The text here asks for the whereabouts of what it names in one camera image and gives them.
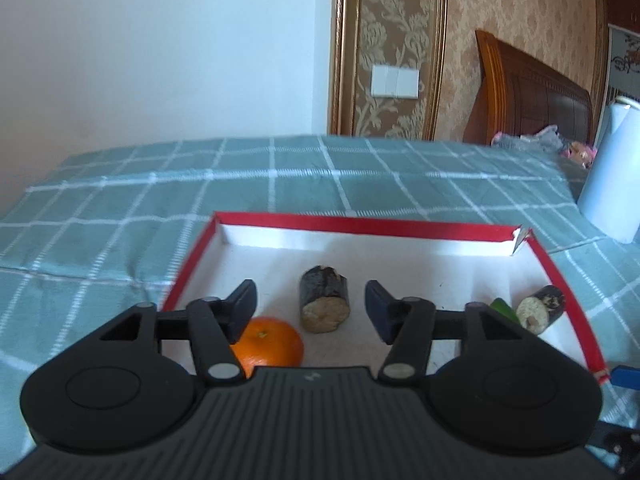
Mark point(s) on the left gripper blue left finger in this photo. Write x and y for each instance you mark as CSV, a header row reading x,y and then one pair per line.
x,y
215,325

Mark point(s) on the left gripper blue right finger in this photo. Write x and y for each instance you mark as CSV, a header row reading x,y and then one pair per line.
x,y
406,325

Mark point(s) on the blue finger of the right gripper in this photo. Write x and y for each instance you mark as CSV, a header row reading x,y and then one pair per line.
x,y
625,376

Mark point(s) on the small orange mandarin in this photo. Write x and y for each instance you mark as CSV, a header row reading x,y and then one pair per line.
x,y
268,341

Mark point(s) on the green avocado-like fruit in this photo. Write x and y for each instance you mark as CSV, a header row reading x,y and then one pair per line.
x,y
500,306

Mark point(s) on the red shallow box tray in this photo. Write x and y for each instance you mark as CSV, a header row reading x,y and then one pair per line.
x,y
450,264

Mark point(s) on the teal checked bed blanket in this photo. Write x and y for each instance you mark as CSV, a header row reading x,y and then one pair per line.
x,y
108,229

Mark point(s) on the white electric kettle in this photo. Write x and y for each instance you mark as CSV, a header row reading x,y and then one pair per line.
x,y
610,197

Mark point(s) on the wooden headboard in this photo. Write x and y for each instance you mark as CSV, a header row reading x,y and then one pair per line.
x,y
521,95

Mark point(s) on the white wall switch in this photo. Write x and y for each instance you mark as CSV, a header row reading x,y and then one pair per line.
x,y
394,82

